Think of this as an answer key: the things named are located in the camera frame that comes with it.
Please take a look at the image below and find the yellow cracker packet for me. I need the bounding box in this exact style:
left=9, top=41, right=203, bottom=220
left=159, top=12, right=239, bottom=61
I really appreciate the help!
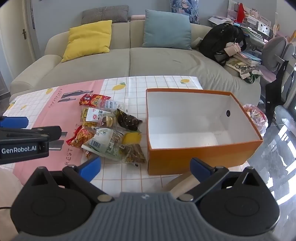
left=80, top=107, right=111, bottom=128

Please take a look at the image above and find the beige pouch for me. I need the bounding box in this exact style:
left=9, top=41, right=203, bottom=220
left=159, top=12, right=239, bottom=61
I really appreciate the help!
left=223, top=42, right=241, bottom=56

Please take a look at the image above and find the black backpack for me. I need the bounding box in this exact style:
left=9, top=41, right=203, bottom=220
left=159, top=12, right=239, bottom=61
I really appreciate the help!
left=199, top=23, right=247, bottom=66

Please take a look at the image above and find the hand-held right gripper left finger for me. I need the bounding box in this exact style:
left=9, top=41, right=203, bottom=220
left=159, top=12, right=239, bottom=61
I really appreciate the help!
left=22, top=155, right=115, bottom=203

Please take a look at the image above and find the orange cardboard box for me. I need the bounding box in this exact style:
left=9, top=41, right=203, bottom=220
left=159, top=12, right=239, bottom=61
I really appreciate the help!
left=145, top=88, right=263, bottom=176

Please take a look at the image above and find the beige sofa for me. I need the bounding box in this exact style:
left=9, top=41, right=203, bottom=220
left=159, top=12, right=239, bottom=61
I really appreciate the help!
left=9, top=20, right=262, bottom=105

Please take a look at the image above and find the yellow pillow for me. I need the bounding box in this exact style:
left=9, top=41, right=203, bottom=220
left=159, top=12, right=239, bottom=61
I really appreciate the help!
left=61, top=20, right=113, bottom=63

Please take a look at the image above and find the pink white lemon tablecloth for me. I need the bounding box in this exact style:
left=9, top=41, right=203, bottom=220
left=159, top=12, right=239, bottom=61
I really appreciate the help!
left=2, top=75, right=251, bottom=193

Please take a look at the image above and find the floral pillow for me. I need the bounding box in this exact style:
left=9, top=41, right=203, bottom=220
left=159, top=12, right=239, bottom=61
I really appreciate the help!
left=170, top=0, right=200, bottom=24

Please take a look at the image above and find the white green snack packet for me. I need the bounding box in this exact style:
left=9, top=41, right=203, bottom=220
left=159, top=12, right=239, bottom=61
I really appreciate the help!
left=81, top=127, right=125, bottom=161

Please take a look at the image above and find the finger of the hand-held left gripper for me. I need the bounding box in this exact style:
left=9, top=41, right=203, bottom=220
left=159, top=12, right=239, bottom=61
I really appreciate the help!
left=0, top=116, right=28, bottom=128
left=0, top=126, right=62, bottom=142

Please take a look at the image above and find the stack of books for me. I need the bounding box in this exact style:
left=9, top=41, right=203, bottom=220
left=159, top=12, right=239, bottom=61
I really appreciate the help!
left=233, top=51, right=262, bottom=66

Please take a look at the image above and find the black snack packet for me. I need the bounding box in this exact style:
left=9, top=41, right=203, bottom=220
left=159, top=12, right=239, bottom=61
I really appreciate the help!
left=115, top=108, right=143, bottom=131

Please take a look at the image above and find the clear round pastry packet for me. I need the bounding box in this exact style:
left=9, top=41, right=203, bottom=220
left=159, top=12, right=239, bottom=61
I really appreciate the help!
left=98, top=115, right=117, bottom=128

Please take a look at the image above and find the printed tote bag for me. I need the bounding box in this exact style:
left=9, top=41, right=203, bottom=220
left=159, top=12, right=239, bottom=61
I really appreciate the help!
left=225, top=58, right=263, bottom=84

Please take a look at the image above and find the brown snack packet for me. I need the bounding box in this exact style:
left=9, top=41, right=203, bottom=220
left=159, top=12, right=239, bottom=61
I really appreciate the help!
left=120, top=144, right=147, bottom=164

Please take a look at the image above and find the clear packet of white balls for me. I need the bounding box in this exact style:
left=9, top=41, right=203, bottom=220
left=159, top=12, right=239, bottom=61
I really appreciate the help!
left=102, top=100, right=125, bottom=112

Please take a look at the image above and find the blue pillow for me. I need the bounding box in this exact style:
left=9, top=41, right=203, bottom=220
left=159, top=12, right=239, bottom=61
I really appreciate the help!
left=142, top=9, right=193, bottom=51

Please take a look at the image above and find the grey office chair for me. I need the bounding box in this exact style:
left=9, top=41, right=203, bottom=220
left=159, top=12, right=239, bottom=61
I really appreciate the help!
left=261, top=36, right=296, bottom=77

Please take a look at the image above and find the grey pillow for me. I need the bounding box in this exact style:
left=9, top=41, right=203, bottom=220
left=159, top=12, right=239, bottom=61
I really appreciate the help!
left=81, top=5, right=129, bottom=25

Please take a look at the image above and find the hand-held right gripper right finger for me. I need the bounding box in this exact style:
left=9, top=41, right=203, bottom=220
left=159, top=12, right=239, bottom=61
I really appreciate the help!
left=177, top=158, right=274, bottom=202

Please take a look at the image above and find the orange red snack packet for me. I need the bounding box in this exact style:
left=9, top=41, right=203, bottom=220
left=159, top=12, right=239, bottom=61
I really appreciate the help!
left=66, top=125, right=95, bottom=159

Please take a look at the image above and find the filled plastic bag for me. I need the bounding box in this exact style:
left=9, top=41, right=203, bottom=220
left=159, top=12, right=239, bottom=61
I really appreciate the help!
left=242, top=104, right=269, bottom=136

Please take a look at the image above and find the black garment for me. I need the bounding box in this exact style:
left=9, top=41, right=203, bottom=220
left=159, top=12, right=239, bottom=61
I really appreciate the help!
left=265, top=60, right=289, bottom=128

